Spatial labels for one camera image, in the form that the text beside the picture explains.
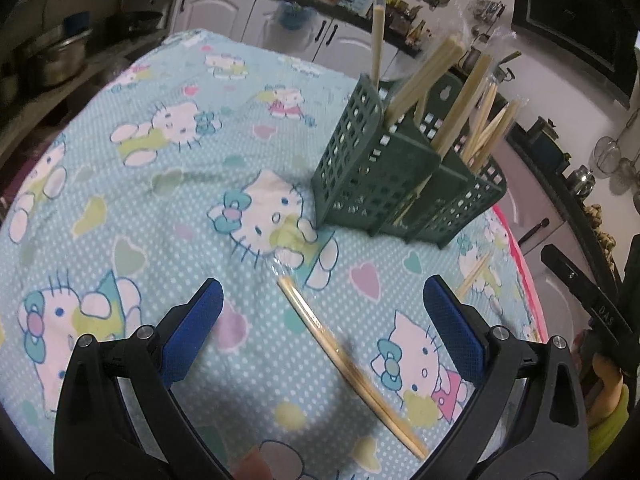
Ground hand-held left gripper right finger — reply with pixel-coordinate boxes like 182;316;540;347
400;276;591;480

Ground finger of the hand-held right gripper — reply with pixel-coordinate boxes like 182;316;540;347
541;244;632;376

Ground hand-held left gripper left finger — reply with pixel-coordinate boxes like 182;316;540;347
55;278;236;480

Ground green plastic utensil holder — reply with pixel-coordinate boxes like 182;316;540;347
311;72;507;250

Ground person's right forearm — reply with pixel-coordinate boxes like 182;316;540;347
587;375;632;433

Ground row of hanging kitchen utensils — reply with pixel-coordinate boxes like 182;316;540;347
612;110;640;197

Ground person's right hand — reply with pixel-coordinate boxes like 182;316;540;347
575;330;623;411

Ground person's left hand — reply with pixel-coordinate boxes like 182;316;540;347
234;447;274;480

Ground ginger roots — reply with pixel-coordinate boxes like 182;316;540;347
585;204;619;272

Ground steel kettle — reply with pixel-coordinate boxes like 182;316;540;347
567;165;596;197

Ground cartoon cat printed tablecloth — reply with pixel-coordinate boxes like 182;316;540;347
0;29;546;480

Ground steel cooking pot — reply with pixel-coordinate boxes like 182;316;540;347
492;62;519;86

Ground black range hood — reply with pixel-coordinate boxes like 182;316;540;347
510;0;639;109

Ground metal storage shelf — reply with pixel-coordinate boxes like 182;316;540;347
0;0;176;171

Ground large steel basin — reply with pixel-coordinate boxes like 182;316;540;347
25;30;94;89

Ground group of condiment bottles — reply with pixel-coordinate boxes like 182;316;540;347
385;0;432;52

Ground blue plastic bag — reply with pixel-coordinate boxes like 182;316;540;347
277;2;314;31

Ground wire mesh strainer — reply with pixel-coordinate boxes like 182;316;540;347
594;136;621;176

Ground small wall utensil rack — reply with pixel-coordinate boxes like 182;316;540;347
467;0;506;32

